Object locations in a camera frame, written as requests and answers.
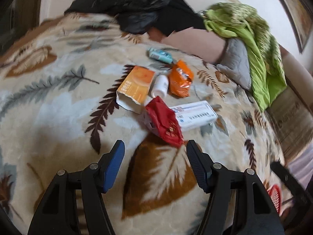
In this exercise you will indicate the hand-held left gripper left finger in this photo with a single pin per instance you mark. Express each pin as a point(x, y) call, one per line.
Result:
point(113, 166)

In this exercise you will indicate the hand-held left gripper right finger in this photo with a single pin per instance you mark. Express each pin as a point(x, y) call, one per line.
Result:
point(198, 169)

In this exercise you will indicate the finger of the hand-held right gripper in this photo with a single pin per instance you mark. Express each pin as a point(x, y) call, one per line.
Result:
point(286, 176)

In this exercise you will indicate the red plastic basket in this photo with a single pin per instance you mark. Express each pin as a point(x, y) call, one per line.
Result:
point(275, 198)

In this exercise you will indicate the white medicine box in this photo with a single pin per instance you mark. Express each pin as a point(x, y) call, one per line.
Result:
point(198, 117)

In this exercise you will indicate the red and mauve wrapper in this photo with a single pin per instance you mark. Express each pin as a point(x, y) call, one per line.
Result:
point(146, 121)

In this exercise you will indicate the red orange cardboard box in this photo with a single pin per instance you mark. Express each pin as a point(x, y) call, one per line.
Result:
point(137, 85)

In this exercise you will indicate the orange snack wrapper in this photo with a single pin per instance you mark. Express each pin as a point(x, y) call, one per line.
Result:
point(179, 83)

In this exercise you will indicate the small white bottle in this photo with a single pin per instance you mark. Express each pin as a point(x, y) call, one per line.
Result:
point(160, 85)

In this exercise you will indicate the teal tissue packet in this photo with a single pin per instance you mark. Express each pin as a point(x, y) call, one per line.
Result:
point(159, 54)

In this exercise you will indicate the striped sofa cushion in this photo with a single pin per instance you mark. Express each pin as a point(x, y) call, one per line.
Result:
point(288, 117)

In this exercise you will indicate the leaf print blanket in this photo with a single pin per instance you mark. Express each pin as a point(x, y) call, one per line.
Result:
point(61, 115)

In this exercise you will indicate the green patterned quilt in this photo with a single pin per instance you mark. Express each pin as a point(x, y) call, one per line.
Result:
point(259, 66)

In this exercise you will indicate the grey quilted pillow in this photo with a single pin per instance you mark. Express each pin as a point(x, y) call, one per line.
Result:
point(236, 61)

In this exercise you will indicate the pink brown sofa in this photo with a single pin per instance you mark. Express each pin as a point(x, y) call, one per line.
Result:
point(195, 44)

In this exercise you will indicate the black cloth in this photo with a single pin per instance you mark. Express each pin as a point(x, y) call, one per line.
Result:
point(181, 17)

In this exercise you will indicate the small shiny silver object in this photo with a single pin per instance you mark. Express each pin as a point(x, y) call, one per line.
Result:
point(203, 13)

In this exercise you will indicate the black puffer jacket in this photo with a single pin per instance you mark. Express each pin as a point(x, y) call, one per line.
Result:
point(127, 7)

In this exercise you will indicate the large framed painting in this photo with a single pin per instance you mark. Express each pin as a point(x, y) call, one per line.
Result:
point(296, 12)

